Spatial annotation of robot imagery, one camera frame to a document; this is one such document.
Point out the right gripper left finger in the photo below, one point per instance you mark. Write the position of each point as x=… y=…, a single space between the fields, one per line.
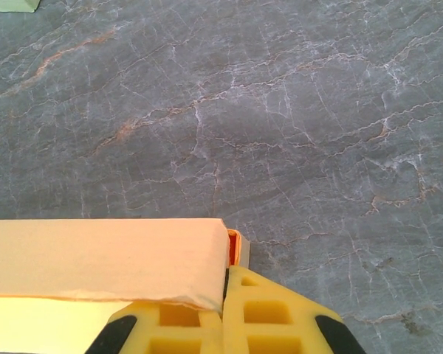
x=206 y=332

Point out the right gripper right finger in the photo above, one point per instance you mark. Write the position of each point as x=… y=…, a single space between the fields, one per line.
x=299 y=324

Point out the orange paper box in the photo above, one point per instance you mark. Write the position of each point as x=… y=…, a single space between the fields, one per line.
x=96 y=254

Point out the green paper box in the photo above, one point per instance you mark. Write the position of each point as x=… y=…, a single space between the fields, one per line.
x=7 y=4

